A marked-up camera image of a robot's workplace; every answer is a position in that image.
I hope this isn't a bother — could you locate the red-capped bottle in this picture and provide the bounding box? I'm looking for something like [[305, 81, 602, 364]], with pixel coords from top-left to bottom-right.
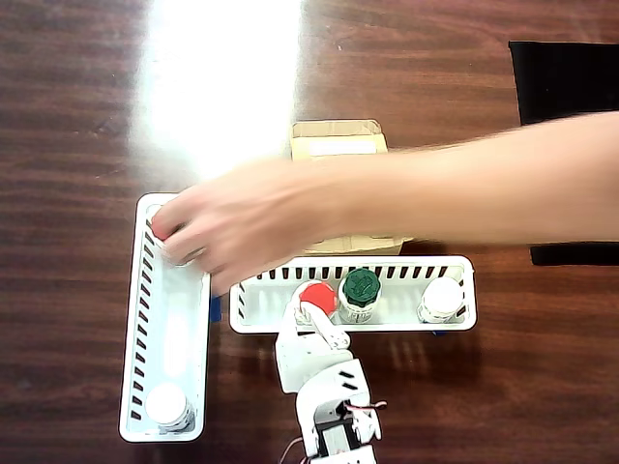
[[151, 212, 204, 268], [295, 281, 339, 319]]

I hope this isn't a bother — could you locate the cardboard box with white labels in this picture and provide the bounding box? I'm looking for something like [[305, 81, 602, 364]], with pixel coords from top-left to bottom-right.
[[289, 119, 415, 256]]

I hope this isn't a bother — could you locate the person's bare forearm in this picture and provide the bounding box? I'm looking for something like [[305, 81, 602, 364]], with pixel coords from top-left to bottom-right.
[[336, 110, 619, 248]]

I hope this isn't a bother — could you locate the green-capped bottle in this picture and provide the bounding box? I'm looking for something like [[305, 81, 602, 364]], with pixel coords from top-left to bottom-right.
[[337, 268, 383, 325]]

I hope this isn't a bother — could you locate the white plastic basket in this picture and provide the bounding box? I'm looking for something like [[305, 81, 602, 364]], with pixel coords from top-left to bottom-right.
[[118, 191, 213, 444], [228, 254, 479, 334]]

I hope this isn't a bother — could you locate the white-capped bottle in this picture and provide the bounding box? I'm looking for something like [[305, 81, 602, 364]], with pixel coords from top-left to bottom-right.
[[416, 275, 466, 324], [144, 382, 195, 434]]

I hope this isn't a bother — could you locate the person's bare hand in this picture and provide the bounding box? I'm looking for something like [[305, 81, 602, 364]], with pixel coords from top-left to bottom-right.
[[152, 158, 342, 297]]

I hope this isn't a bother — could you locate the black mat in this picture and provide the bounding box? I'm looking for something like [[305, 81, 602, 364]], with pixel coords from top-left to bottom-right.
[[508, 41, 619, 266]]

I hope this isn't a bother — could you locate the red and white servo wire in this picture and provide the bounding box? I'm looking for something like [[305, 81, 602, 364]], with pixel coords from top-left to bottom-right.
[[280, 398, 389, 464]]

